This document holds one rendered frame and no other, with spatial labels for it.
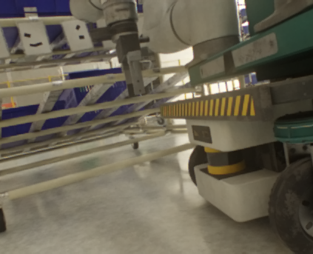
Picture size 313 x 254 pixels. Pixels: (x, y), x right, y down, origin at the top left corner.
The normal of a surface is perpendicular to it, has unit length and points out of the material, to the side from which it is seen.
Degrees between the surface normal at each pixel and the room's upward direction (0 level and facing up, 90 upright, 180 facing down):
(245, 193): 90
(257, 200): 90
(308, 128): 90
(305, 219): 89
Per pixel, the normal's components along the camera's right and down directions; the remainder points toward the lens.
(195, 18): -0.68, 0.20
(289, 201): 0.10, 0.02
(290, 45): -0.96, 0.20
